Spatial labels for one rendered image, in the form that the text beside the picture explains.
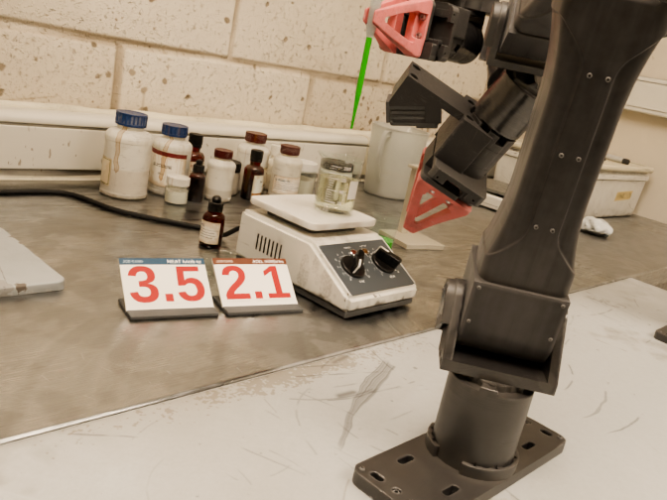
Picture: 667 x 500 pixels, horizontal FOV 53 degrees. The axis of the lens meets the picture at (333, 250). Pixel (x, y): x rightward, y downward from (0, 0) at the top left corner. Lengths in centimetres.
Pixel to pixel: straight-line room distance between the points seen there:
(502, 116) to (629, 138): 149
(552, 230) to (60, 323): 43
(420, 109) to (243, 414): 35
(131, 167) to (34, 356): 53
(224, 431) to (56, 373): 14
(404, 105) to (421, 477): 37
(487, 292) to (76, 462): 29
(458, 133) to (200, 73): 70
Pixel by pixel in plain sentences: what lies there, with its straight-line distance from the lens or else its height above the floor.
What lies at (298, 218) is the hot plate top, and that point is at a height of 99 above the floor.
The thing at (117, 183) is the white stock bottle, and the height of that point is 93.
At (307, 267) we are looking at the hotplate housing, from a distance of 77.
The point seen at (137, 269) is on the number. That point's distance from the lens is 71.
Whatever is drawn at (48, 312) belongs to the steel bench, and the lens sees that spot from 68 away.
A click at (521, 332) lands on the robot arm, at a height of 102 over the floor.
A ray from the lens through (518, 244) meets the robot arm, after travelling 47.
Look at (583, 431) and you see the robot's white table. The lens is 66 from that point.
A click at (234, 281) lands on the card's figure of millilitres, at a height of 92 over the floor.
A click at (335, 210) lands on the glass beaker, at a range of 82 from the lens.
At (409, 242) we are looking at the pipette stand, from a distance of 111.
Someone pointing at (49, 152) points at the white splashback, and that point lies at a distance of 114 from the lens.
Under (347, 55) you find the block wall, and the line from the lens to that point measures 155.
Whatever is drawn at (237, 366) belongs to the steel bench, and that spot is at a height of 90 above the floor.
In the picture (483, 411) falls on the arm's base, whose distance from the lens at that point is 50.
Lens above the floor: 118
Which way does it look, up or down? 16 degrees down
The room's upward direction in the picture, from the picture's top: 12 degrees clockwise
